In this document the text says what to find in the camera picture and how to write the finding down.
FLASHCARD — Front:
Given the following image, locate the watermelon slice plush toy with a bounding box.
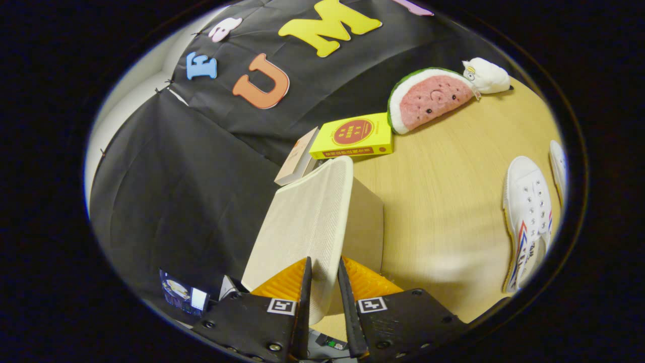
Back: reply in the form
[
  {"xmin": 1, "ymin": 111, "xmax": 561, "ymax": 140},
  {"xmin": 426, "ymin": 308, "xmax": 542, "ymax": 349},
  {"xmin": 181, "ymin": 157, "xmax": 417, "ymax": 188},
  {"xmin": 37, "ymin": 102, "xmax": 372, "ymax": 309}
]
[{"xmin": 387, "ymin": 67, "xmax": 479, "ymax": 135}]

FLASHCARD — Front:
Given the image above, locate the white plush toy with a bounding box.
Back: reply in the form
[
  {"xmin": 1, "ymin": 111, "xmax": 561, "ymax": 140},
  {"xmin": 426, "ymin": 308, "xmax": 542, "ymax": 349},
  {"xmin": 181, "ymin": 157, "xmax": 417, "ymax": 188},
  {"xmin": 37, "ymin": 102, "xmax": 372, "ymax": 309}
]
[{"xmin": 462, "ymin": 57, "xmax": 513, "ymax": 95}]

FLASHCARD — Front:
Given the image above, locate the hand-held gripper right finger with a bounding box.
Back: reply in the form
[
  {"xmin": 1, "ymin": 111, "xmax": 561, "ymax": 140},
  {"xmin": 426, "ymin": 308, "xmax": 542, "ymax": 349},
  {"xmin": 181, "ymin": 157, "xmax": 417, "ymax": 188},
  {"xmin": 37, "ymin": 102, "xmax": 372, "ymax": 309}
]
[{"xmin": 336, "ymin": 255, "xmax": 470, "ymax": 361}]

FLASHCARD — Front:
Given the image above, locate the beige fabric storage box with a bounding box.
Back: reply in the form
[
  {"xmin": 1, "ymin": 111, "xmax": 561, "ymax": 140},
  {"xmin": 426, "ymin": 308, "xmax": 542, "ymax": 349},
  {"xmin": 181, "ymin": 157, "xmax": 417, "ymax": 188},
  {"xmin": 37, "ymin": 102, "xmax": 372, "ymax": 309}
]
[{"xmin": 241, "ymin": 155, "xmax": 385, "ymax": 326}]

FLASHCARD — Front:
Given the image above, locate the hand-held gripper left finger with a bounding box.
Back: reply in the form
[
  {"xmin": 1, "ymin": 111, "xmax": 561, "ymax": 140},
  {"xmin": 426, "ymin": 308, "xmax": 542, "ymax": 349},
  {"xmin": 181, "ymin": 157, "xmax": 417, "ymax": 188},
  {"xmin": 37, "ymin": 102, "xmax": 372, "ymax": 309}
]
[{"xmin": 190, "ymin": 256, "xmax": 313, "ymax": 363}]

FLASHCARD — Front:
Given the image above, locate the white shoe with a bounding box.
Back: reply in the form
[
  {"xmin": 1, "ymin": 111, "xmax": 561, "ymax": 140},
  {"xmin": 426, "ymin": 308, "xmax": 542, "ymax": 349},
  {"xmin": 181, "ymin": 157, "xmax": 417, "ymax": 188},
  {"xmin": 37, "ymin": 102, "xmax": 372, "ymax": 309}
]
[
  {"xmin": 502, "ymin": 156, "xmax": 554, "ymax": 294},
  {"xmin": 548, "ymin": 140, "xmax": 569, "ymax": 207}
]

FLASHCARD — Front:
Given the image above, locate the blue lit screen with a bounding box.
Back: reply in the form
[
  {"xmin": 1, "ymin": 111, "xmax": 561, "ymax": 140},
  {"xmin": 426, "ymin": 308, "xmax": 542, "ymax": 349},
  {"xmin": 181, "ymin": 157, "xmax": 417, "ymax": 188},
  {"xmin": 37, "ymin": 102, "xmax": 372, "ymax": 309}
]
[{"xmin": 159, "ymin": 269, "xmax": 209, "ymax": 317}]

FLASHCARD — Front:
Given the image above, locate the yellow book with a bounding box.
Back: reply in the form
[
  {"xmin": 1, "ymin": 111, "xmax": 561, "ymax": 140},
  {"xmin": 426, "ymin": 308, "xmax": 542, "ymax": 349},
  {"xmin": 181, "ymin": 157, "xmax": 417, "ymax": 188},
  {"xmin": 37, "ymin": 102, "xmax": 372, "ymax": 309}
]
[{"xmin": 309, "ymin": 112, "xmax": 394, "ymax": 160}]

